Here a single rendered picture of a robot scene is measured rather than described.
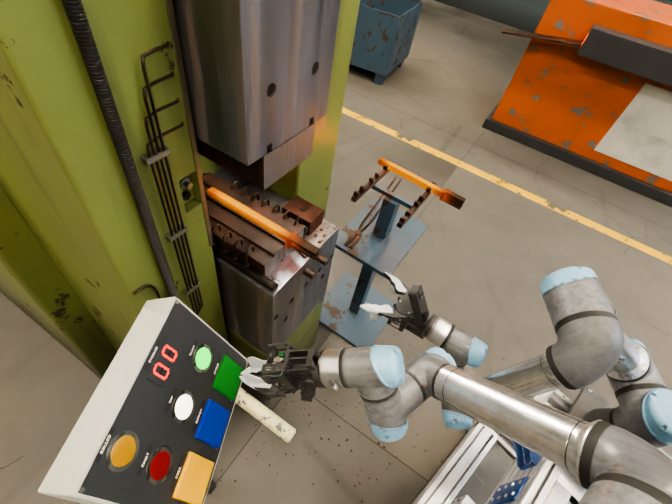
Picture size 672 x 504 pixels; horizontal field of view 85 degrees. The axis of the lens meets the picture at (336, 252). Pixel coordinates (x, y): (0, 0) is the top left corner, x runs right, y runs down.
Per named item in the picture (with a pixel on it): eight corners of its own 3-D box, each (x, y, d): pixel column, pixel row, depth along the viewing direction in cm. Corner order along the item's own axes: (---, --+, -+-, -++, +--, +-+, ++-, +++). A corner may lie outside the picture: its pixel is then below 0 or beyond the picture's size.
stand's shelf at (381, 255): (426, 228, 177) (428, 226, 175) (387, 279, 153) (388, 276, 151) (374, 200, 185) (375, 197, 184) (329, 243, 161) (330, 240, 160)
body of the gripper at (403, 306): (384, 322, 107) (420, 345, 104) (391, 306, 101) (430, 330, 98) (395, 305, 112) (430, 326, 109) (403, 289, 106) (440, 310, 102)
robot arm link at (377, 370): (403, 400, 65) (393, 360, 62) (346, 401, 69) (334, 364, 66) (408, 371, 72) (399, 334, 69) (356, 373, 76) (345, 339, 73)
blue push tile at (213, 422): (230, 411, 81) (210, 399, 76) (219, 448, 76) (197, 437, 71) (224, 411, 82) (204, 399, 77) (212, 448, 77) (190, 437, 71)
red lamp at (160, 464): (179, 461, 66) (174, 455, 63) (158, 486, 63) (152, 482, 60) (167, 450, 67) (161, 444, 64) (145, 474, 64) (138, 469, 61)
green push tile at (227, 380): (244, 369, 87) (226, 354, 83) (234, 400, 83) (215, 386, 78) (238, 369, 88) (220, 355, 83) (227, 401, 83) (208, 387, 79)
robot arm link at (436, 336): (445, 338, 96) (456, 317, 101) (430, 329, 98) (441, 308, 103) (436, 351, 102) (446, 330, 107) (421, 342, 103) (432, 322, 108)
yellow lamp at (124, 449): (145, 446, 60) (139, 440, 57) (120, 473, 58) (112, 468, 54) (132, 435, 61) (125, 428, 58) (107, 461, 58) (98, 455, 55)
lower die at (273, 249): (302, 242, 125) (304, 224, 119) (264, 278, 113) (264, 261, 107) (211, 188, 136) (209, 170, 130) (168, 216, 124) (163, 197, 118)
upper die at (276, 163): (312, 154, 99) (315, 122, 92) (264, 190, 87) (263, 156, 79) (198, 97, 110) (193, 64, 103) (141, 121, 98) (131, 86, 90)
